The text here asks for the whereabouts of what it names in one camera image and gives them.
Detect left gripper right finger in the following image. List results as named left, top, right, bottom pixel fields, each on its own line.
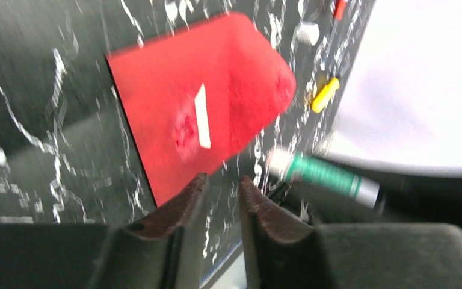
left=239, top=177, right=462, bottom=288

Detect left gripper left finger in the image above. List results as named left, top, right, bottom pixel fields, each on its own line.
left=0, top=173, right=209, bottom=288

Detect green white glue stick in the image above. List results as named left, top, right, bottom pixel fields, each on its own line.
left=266, top=148, right=380, bottom=208

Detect red envelope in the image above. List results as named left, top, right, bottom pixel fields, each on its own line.
left=107, top=12, right=296, bottom=206

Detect white glue stick cap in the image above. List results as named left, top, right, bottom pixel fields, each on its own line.
left=294, top=22, right=320, bottom=46

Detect cream paper letter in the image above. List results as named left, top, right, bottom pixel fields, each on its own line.
left=194, top=84, right=211, bottom=149

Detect blue red screwdriver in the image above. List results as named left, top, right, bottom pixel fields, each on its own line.
left=325, top=0, right=348, bottom=58

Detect yellow handled screwdriver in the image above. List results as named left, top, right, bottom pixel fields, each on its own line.
left=311, top=77, right=340, bottom=113

